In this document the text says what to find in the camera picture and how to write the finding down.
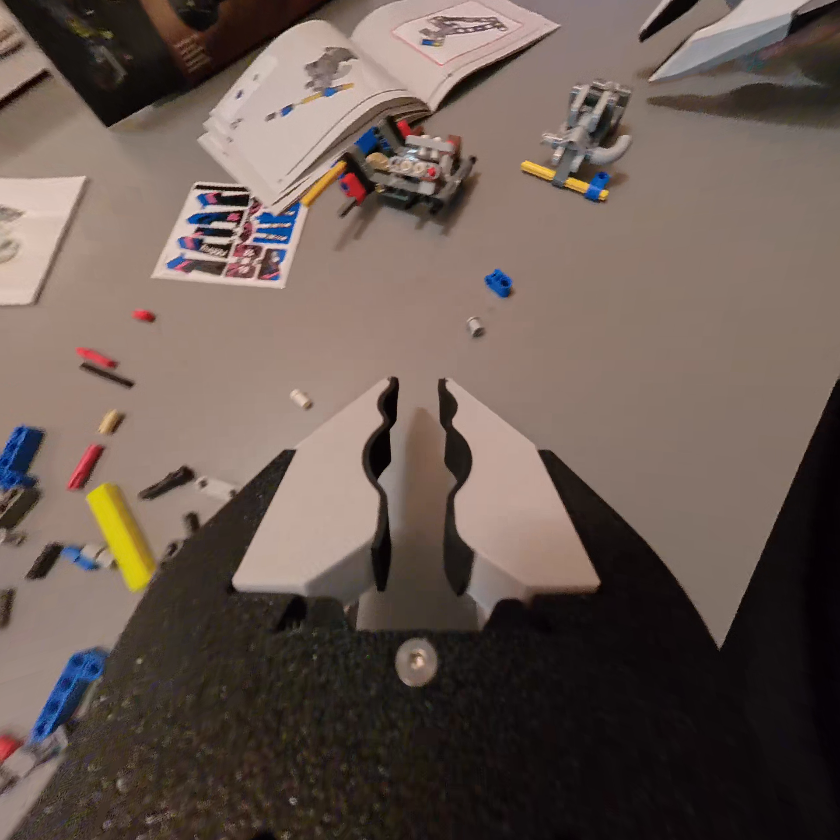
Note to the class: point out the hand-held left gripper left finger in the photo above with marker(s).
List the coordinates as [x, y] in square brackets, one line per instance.
[308, 525]

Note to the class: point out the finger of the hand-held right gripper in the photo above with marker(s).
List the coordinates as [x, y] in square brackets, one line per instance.
[741, 33]
[669, 12]

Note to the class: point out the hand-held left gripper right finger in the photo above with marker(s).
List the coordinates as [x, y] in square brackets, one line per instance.
[518, 525]

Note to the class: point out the grey lego suspension assembly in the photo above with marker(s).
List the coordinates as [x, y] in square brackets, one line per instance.
[584, 124]

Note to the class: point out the small blue lego connector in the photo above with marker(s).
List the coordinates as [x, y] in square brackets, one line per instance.
[597, 187]
[499, 282]

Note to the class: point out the yellow lego axle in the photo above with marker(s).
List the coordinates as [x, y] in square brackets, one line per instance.
[541, 170]

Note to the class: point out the light grey lego piece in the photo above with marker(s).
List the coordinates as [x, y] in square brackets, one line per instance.
[215, 487]

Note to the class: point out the small black lego piece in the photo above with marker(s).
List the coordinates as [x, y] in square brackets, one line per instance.
[191, 522]

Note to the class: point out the white lego bush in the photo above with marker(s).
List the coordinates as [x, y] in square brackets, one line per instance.
[300, 398]

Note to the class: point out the black lego pin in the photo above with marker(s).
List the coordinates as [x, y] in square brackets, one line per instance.
[165, 482]

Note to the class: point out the yellow lego beam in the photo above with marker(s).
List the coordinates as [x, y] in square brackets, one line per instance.
[121, 537]

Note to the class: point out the grey lego bush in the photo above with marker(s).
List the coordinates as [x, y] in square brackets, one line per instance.
[476, 326]

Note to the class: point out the tan lego pin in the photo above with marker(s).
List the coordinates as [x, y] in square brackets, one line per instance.
[110, 422]

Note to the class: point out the blue and grey lego piece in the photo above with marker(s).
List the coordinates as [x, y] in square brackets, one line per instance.
[85, 556]

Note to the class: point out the red lego pin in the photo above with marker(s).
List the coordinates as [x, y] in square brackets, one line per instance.
[85, 466]

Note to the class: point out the black lego axle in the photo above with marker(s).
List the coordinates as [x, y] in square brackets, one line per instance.
[106, 375]

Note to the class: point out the small red lego piece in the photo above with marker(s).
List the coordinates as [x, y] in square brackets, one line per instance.
[143, 316]

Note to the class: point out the red lego axle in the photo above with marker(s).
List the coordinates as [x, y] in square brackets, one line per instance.
[96, 358]

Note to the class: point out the lego engine assembly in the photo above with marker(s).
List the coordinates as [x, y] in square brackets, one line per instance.
[420, 164]

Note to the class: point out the blue lego beam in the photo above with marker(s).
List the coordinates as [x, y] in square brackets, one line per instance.
[19, 449]
[69, 692]

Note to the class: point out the dark grey lego piece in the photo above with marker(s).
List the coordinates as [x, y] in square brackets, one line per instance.
[16, 506]

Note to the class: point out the lego sticker sheet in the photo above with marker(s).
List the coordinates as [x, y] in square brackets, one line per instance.
[223, 236]

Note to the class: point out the open lego instruction booklet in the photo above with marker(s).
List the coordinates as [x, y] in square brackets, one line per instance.
[308, 85]

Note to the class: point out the dark lego box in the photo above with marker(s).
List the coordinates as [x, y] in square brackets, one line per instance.
[131, 52]

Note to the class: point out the person's dark clothing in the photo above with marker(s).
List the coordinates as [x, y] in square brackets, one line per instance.
[800, 558]

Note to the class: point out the white paper leaflet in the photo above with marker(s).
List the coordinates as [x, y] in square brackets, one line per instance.
[39, 243]

